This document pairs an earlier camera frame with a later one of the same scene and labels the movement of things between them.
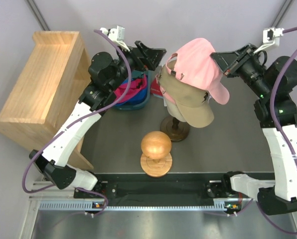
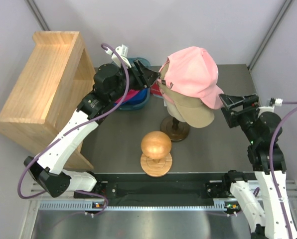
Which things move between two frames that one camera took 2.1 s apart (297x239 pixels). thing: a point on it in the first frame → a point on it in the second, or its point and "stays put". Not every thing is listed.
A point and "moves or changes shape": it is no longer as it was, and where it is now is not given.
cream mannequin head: x=174 y=111 stays put
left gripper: x=152 y=57 → x=144 y=77
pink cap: x=167 y=96 stays put
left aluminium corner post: x=38 y=15 stays put
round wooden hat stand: x=156 y=160 stays put
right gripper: x=230 y=62 → x=250 y=103
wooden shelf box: x=50 y=82 stays put
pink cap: x=193 y=65 moves or changes shape
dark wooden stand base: x=176 y=129 stays put
